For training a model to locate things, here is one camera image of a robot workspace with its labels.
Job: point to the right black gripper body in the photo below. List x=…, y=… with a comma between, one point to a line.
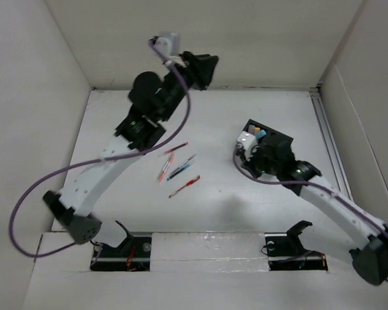
x=260, y=162

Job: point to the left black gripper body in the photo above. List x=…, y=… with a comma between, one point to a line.
x=176, y=87

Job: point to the black two-compartment organizer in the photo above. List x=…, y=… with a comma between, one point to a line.
x=271, y=132

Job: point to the maroon pen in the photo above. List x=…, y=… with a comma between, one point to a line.
x=172, y=149

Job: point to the red gel pen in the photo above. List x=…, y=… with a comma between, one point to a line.
x=189, y=183

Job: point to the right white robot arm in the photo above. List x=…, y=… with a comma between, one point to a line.
x=270, y=161

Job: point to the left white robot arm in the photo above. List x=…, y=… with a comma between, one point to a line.
x=153, y=101

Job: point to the blue pen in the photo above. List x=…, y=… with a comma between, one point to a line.
x=179, y=170

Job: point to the pink red pen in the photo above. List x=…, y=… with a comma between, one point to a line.
x=165, y=168

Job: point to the clear dark-ink pen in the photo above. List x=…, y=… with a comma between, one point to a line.
x=183, y=164

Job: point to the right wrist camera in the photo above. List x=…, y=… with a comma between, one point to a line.
x=247, y=142

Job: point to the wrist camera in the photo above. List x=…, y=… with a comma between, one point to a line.
x=247, y=142
x=167, y=43

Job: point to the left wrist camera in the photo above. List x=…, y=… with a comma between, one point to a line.
x=167, y=43

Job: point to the aluminium rail right side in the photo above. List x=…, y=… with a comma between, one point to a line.
x=328, y=138

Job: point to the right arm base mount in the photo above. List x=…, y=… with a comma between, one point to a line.
x=284, y=255

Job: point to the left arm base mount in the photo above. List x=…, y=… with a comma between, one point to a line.
x=136, y=259

